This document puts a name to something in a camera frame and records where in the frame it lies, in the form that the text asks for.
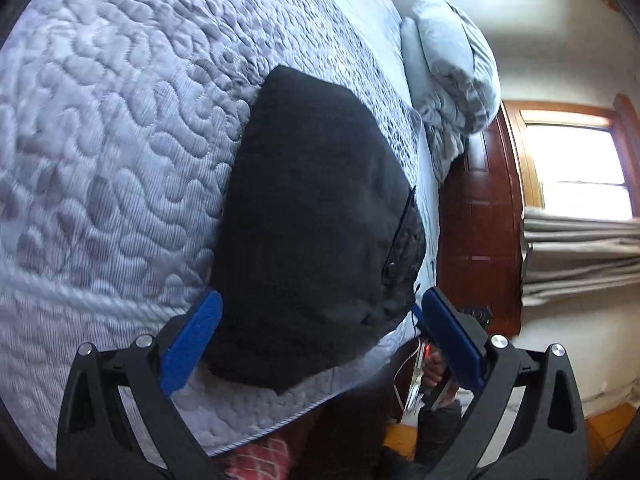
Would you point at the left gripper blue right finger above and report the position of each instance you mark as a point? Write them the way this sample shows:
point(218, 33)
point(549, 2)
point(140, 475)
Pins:
point(458, 336)

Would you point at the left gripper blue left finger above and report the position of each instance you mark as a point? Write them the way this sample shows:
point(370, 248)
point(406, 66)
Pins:
point(184, 339)

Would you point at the black pants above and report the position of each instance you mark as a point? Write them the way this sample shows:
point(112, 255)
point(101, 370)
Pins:
point(320, 241)

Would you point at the person's right hand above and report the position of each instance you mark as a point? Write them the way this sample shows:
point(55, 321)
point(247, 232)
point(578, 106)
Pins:
point(433, 369)

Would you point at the dark wooden headboard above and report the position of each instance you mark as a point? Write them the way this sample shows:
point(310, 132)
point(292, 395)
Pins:
point(480, 211)

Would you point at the person's right dark sleeve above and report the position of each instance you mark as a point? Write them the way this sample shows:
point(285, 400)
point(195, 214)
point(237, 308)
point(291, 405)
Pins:
point(435, 429)

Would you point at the white grey curtain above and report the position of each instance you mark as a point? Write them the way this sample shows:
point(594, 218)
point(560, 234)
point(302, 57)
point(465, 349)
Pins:
point(565, 257)

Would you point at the red checked cloth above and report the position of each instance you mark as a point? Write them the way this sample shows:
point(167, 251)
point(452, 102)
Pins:
point(266, 459)

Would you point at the wooden framed window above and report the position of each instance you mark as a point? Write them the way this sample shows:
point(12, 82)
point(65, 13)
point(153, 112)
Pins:
point(577, 160)

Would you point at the grey folded duvet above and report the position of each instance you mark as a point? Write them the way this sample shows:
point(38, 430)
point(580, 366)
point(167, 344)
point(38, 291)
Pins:
point(452, 76)

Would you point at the grey quilted bedspread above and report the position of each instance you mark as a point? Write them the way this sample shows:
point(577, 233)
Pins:
point(120, 122)

